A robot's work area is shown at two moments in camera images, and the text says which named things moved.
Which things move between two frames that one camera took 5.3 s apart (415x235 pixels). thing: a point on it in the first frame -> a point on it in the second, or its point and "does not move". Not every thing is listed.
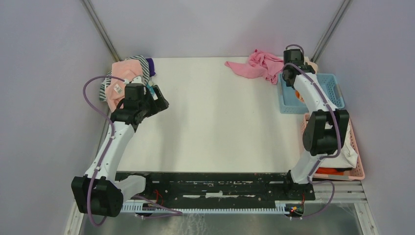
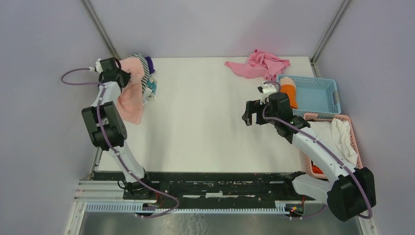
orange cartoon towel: [299, 96] -> [288, 85]
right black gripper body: [283, 74] -> [269, 114]
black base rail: [220, 188] does not move
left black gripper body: [143, 105] -> [125, 75]
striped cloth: [146, 72] does not move
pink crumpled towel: [260, 65] does not move
